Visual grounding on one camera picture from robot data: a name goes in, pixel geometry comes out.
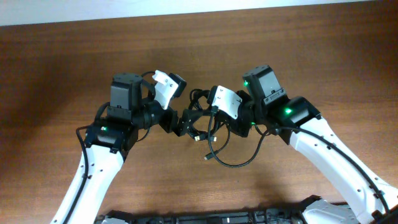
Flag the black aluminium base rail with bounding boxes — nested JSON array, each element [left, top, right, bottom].
[[95, 195, 358, 224]]

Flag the black right camera cable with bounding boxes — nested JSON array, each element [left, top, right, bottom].
[[206, 105, 280, 169]]

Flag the thin black USB cable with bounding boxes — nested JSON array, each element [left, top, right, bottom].
[[203, 119, 231, 162]]

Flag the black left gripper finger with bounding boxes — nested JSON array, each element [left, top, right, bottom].
[[180, 109, 202, 127], [174, 119, 192, 137]]

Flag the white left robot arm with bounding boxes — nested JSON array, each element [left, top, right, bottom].
[[52, 70, 187, 223]]

